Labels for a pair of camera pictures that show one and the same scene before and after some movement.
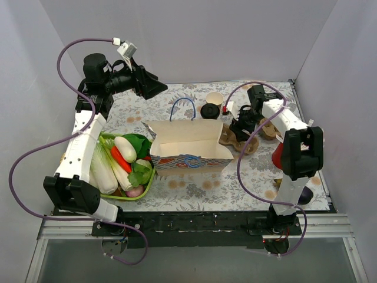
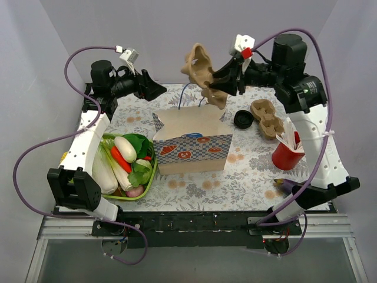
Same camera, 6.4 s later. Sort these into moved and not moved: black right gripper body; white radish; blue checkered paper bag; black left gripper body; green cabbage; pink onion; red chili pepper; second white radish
Moved: blue checkered paper bag; black right gripper body
Not moved: black left gripper body; red chili pepper; white radish; second white radish; green cabbage; pink onion
